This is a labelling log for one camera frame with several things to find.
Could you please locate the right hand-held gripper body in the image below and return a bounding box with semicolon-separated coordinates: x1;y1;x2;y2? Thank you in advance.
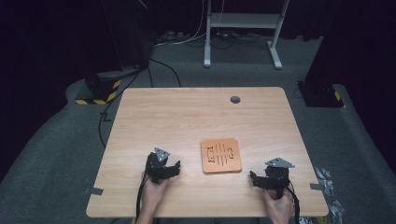
263;157;296;199

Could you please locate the orange wooden mat with cutouts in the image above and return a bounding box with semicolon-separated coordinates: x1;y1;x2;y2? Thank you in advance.
200;137;243;174

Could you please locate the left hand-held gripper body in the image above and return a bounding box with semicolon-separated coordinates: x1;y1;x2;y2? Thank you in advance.
145;147;176;185

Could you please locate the white floor cable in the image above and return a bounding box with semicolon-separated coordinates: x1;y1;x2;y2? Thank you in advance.
153;0;207;49

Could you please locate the person's right hand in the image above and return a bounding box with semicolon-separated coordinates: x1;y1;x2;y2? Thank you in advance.
263;188;295;224

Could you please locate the black floor cable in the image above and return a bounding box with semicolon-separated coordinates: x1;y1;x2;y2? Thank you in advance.
98;57;182;148

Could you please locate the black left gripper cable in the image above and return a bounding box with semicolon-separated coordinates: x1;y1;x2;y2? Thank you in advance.
134;172;149;222

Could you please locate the crumpled clear plastic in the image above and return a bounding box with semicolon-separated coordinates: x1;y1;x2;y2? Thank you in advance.
328;200;346;224
313;167;336;198

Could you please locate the power strip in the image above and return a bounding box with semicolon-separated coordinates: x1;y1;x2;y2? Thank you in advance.
156;30;185;44

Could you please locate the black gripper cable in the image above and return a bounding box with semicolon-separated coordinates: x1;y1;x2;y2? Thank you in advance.
134;172;149;222
284;180;301;224

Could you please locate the black device at right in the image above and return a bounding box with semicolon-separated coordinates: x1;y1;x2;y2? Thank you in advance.
296;79;346;109

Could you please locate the black stand base striped edge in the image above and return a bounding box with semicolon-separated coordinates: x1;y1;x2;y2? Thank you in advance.
75;68;122;106

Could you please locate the white metal stand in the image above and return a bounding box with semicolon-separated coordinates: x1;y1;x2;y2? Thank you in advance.
203;0;291;70

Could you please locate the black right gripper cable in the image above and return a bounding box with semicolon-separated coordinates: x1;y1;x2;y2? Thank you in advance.
284;180;301;224

